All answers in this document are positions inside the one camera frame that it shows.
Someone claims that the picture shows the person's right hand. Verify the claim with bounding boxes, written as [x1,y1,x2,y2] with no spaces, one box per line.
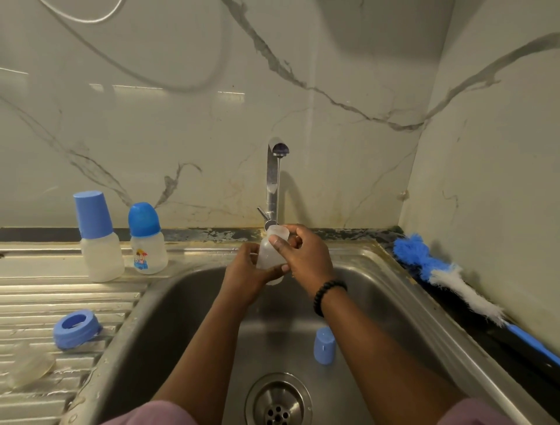
[268,224,337,299]

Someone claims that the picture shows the person's left hand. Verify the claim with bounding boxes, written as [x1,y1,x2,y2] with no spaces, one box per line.
[219,242,287,309]

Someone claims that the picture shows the translucent bottle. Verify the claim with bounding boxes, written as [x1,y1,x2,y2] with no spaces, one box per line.
[72,190,126,283]
[254,224,292,287]

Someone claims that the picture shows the blue cylindrical bottle cap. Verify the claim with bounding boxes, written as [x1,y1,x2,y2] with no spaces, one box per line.
[313,326,338,366]

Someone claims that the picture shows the cartoon print baby bottle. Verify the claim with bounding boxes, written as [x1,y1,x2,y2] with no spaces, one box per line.
[128,202,170,276]

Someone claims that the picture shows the blue and white bottle brush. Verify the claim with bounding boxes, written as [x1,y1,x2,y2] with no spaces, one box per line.
[391,233,560,366]

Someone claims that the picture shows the translucent bottle front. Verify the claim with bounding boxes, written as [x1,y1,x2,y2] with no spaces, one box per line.
[72,190,126,283]

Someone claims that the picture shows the blue collar ring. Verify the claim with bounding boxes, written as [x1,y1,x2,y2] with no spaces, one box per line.
[52,309,103,350]

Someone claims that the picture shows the clear silicone nipple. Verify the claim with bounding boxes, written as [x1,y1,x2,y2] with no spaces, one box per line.
[3,344,57,392]

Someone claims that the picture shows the person's left forearm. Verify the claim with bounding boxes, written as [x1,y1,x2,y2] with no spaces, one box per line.
[153,296,255,425]

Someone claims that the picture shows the person's right forearm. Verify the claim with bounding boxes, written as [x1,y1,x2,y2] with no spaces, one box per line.
[317,284,465,425]

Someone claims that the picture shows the chrome sink faucet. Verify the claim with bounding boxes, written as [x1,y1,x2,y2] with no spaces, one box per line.
[255,137,291,232]

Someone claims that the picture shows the metal sink drain strainer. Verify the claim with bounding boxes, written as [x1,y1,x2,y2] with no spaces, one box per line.
[244,371,314,425]

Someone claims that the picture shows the pink shirt sleeve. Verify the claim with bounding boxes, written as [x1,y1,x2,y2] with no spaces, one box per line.
[100,400,201,425]
[436,396,517,425]

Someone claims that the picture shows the stainless steel sink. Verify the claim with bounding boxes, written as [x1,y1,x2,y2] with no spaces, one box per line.
[0,241,557,425]

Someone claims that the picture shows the black bead bracelet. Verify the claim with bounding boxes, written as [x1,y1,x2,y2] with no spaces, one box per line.
[312,279,349,318]

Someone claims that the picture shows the white cable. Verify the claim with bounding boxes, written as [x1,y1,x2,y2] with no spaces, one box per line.
[37,0,128,25]

